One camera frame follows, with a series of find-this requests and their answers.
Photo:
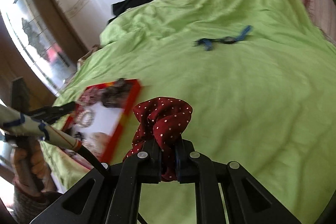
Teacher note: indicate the red box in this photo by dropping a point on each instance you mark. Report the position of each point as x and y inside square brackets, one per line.
[110, 119]

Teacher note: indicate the red polka dot scrunchie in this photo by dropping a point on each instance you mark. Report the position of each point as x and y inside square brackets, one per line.
[162, 113]

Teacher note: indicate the green bed sheet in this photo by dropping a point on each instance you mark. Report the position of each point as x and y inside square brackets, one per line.
[236, 95]

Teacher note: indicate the wooden window frame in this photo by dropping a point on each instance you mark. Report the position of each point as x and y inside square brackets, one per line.
[60, 16]

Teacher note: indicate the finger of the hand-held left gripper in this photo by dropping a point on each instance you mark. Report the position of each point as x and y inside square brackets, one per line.
[52, 111]

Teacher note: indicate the person's left forearm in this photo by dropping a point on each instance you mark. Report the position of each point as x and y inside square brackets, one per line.
[29, 205]

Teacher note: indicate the person's left hand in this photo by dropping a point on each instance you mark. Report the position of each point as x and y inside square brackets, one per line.
[39, 161]

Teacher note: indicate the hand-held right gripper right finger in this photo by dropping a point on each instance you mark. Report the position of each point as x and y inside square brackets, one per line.
[179, 161]

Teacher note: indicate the window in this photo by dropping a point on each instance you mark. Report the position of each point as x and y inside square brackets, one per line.
[34, 43]

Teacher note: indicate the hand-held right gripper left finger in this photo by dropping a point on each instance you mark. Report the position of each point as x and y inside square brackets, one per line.
[151, 158]

